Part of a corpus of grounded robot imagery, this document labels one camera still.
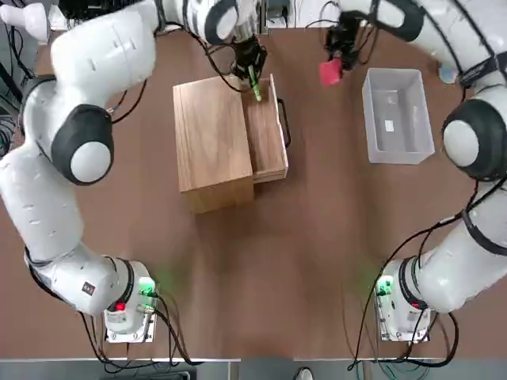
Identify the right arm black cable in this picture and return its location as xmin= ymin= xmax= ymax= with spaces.
xmin=347 ymin=0 xmax=507 ymax=364

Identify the wooden drawer cabinet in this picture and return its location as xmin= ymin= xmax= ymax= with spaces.
xmin=173 ymin=75 xmax=255 ymax=215

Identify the clear plastic box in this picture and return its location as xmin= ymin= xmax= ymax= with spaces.
xmin=361 ymin=67 xmax=436 ymax=165

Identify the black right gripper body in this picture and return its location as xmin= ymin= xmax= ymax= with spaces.
xmin=326 ymin=22 xmax=360 ymax=53

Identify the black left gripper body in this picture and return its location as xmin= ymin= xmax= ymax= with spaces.
xmin=232 ymin=37 xmax=268 ymax=67

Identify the red bag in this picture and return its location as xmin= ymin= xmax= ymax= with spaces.
xmin=319 ymin=59 xmax=343 ymax=87

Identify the green stick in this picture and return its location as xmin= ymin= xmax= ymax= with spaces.
xmin=247 ymin=66 xmax=264 ymax=102

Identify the aluminium frame post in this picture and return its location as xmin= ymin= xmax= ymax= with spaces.
xmin=256 ymin=0 xmax=271 ymax=35

